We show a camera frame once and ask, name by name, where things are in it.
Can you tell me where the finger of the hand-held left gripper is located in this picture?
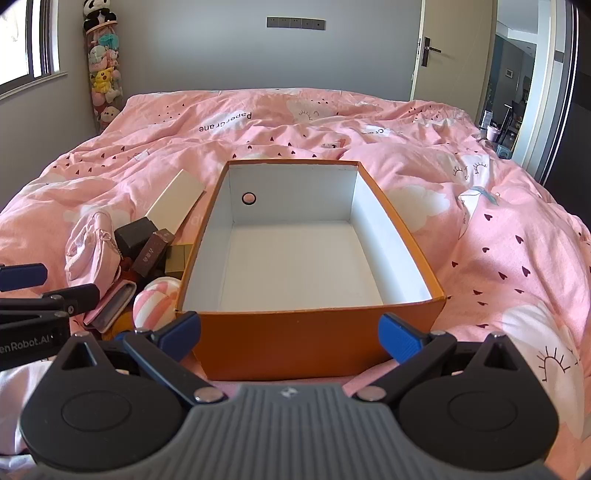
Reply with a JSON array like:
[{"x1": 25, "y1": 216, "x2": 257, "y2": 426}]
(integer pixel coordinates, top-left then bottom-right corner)
[
  {"x1": 0, "y1": 284, "x2": 101, "y2": 320},
  {"x1": 0, "y1": 263, "x2": 48, "y2": 292}
]

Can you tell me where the black door handle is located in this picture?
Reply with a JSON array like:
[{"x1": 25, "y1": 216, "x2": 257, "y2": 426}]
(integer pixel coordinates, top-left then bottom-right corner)
[{"x1": 418, "y1": 37, "x2": 441, "y2": 68}]

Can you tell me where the hanging plush toy organizer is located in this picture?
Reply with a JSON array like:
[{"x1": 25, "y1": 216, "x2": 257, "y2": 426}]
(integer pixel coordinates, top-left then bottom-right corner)
[{"x1": 82, "y1": 0, "x2": 124, "y2": 134}]

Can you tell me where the pink printed blanket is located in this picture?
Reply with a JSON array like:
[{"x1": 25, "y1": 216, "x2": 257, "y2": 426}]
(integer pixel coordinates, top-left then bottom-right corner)
[{"x1": 0, "y1": 88, "x2": 591, "y2": 462}]

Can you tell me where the orange cardboard box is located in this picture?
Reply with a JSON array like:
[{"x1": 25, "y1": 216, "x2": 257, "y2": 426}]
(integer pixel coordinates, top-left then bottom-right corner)
[{"x1": 175, "y1": 159, "x2": 448, "y2": 381}]

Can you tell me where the pink wallet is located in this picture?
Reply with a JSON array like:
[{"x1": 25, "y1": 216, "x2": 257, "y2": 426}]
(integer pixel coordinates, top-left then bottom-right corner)
[{"x1": 83, "y1": 280, "x2": 137, "y2": 332}]

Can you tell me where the dark brown square box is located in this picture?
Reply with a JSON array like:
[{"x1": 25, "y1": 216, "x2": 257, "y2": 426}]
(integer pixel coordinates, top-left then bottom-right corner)
[{"x1": 114, "y1": 218, "x2": 158, "y2": 259}]

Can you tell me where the brown box with label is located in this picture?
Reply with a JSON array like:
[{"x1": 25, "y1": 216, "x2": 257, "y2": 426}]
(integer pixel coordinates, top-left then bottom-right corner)
[{"x1": 131, "y1": 228, "x2": 175, "y2": 278}]

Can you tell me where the pink fabric pouch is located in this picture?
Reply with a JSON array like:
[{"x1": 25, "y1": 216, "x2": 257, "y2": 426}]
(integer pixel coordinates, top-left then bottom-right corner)
[{"x1": 65, "y1": 211, "x2": 123, "y2": 282}]

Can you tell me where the dark wardrobe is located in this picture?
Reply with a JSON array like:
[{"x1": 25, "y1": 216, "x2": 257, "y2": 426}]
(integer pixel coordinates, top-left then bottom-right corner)
[{"x1": 540, "y1": 0, "x2": 591, "y2": 204}]

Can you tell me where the grey wall switch panel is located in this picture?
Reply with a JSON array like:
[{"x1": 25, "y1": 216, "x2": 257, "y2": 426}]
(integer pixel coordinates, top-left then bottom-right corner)
[{"x1": 266, "y1": 17, "x2": 327, "y2": 30}]

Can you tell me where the gold rectangular box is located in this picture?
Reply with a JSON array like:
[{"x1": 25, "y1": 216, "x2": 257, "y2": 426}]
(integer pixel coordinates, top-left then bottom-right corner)
[{"x1": 161, "y1": 244, "x2": 192, "y2": 280}]

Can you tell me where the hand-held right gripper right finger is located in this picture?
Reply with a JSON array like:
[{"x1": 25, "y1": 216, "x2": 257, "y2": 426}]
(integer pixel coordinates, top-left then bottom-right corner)
[{"x1": 353, "y1": 313, "x2": 525, "y2": 407}]

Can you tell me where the white door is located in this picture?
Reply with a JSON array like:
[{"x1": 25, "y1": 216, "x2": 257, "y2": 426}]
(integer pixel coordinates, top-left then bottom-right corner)
[{"x1": 411, "y1": 0, "x2": 497, "y2": 102}]

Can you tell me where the cream white rectangular box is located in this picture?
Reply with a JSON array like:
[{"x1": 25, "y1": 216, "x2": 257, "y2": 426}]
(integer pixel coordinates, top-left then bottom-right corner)
[{"x1": 144, "y1": 169, "x2": 207, "y2": 236}]

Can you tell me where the pink white striped ball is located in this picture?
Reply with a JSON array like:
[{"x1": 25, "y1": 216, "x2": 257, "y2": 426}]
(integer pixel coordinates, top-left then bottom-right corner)
[{"x1": 133, "y1": 277, "x2": 182, "y2": 330}]

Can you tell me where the white cloth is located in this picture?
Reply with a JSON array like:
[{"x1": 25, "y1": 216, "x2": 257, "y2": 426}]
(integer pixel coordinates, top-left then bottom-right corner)
[{"x1": 0, "y1": 360, "x2": 51, "y2": 457}]

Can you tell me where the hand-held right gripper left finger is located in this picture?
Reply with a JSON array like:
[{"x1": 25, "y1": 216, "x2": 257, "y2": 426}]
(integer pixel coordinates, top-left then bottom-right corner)
[{"x1": 58, "y1": 311, "x2": 228, "y2": 407}]

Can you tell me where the window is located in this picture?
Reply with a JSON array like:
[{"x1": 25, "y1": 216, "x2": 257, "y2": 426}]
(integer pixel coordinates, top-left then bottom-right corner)
[{"x1": 0, "y1": 0, "x2": 54, "y2": 88}]

